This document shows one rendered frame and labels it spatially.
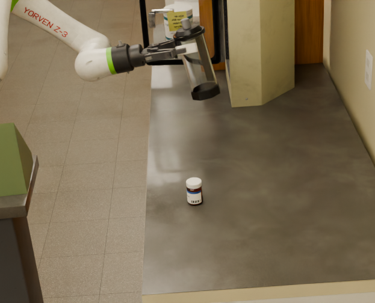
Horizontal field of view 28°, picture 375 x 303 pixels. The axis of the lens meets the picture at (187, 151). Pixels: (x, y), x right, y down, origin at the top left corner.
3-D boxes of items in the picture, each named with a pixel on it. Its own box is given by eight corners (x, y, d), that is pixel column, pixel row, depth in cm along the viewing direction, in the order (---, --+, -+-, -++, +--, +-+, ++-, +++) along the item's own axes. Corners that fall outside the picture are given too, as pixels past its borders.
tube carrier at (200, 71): (221, 82, 259) (204, 23, 252) (220, 92, 250) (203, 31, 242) (191, 90, 261) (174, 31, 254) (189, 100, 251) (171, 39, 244)
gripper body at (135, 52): (126, 49, 247) (154, 44, 246) (130, 42, 255) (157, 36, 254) (132, 71, 250) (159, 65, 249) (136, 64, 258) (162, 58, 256)
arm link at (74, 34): (7, 17, 254) (23, -7, 249) (15, 4, 263) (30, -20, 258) (98, 76, 265) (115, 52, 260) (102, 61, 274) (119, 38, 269)
